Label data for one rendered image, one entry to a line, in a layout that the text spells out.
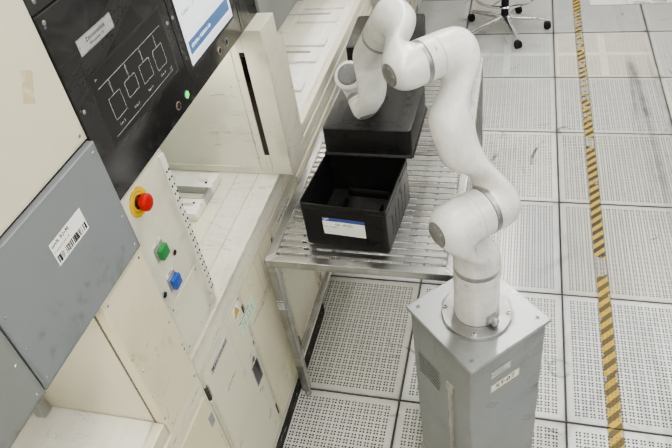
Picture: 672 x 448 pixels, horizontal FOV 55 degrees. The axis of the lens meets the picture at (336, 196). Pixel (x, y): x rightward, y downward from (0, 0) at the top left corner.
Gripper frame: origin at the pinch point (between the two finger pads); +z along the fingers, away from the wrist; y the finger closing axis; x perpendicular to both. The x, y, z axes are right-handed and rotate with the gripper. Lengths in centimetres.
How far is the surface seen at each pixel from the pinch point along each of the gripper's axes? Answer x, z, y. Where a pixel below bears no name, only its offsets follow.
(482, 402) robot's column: 87, -15, -41
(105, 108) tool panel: 24, -94, 30
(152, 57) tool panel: 10, -80, 30
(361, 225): 40.8, -11.0, -2.2
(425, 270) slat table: 53, -7, -22
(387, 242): 45.3, -6.5, -9.6
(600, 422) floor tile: 102, 51, -79
